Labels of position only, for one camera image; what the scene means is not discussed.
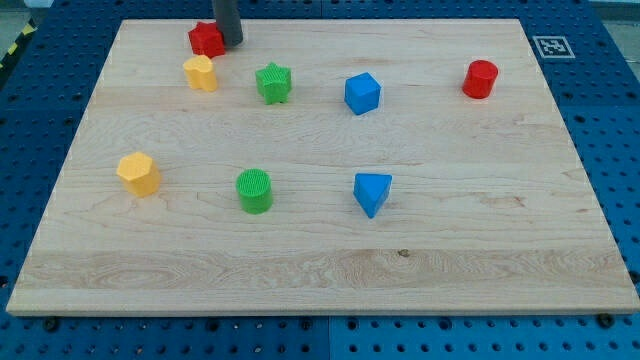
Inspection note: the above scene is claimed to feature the yellow heart block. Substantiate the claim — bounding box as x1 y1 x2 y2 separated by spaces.
183 55 218 92

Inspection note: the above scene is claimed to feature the yellow hexagon block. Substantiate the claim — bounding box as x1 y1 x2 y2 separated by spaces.
116 152 161 197

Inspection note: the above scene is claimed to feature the blue triangle block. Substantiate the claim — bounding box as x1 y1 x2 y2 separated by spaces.
353 173 393 218

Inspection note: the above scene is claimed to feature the green cylinder block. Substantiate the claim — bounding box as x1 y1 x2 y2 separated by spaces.
236 168 273 214

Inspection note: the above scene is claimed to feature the wooden board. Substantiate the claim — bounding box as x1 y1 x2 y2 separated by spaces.
7 19 639 317

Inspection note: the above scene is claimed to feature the blue cube block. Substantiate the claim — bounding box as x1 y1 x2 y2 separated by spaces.
344 72 381 115

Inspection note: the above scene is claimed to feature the green star block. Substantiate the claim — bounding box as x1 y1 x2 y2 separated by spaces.
255 62 292 105

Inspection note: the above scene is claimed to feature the red star block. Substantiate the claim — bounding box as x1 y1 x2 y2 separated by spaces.
188 22 226 58

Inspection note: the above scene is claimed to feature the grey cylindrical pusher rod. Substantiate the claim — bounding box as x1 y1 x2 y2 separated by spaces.
212 0 244 47

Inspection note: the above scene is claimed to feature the red cylinder block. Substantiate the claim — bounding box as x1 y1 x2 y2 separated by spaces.
462 60 499 99

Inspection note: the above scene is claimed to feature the white fiducial marker tag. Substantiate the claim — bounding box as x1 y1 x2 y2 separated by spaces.
533 35 575 59

